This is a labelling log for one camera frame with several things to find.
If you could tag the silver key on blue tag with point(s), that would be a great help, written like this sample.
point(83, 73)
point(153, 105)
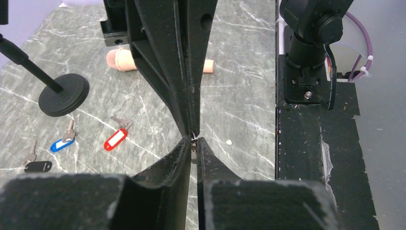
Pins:
point(70, 134)

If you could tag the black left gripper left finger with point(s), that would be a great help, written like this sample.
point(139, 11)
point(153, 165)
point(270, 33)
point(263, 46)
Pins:
point(154, 199)

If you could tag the black microphone stand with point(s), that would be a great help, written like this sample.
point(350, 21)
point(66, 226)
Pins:
point(62, 95)

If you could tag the silver key on red tag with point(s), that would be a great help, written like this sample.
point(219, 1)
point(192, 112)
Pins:
point(123, 123)

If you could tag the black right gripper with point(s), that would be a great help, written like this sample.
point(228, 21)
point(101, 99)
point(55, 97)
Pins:
point(168, 41)

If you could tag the red key tag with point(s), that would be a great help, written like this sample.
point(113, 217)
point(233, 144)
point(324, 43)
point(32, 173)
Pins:
point(115, 139)

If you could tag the black key tag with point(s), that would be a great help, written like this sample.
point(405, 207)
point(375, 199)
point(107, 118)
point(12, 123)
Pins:
point(38, 167)

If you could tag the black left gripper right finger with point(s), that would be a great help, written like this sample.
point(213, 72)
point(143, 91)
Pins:
point(227, 202)

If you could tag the blue key tag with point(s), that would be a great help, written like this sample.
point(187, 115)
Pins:
point(60, 144)

